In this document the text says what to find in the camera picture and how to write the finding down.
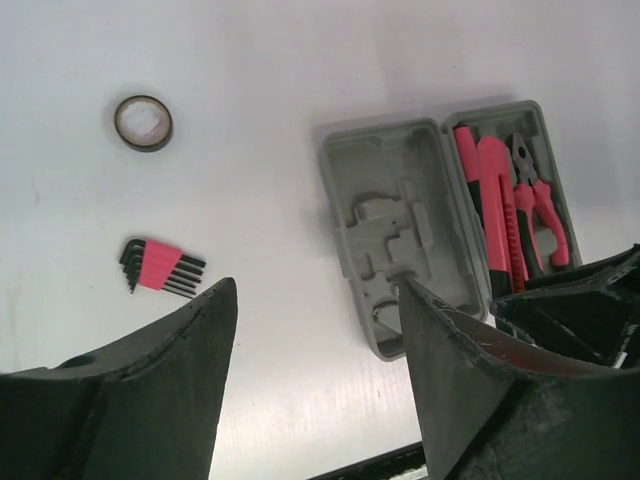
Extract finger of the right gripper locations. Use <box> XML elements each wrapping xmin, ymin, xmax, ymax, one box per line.
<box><xmin>490</xmin><ymin>245</ymin><xmax>639</xmax><ymax>368</ymax></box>

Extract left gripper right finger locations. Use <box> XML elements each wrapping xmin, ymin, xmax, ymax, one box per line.
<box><xmin>399</xmin><ymin>280</ymin><xmax>639</xmax><ymax>479</ymax></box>

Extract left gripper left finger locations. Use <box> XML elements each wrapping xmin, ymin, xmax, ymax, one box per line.
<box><xmin>1</xmin><ymin>278</ymin><xmax>237</xmax><ymax>479</ymax></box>

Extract red utility knife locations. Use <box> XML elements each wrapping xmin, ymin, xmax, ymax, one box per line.
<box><xmin>477</xmin><ymin>136</ymin><xmax>527</xmax><ymax>299</ymax></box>

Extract red black pliers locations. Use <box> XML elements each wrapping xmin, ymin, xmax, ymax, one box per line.
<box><xmin>510</xmin><ymin>133</ymin><xmax>570</xmax><ymax>279</ymax></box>

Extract grey plastic tool case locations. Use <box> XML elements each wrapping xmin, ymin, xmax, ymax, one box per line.
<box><xmin>319</xmin><ymin>100</ymin><xmax>581</xmax><ymax>361</ymax></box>

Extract red screwdriver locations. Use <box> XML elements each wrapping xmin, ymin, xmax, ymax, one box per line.
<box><xmin>454</xmin><ymin>126</ymin><xmax>482</xmax><ymax>217</ymax></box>

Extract red hex key set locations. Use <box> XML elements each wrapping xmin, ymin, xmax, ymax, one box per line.
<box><xmin>119</xmin><ymin>238</ymin><xmax>206</xmax><ymax>299</ymax></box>

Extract black tape roll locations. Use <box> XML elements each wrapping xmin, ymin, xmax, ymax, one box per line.
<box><xmin>113</xmin><ymin>95</ymin><xmax>174</xmax><ymax>153</ymax></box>

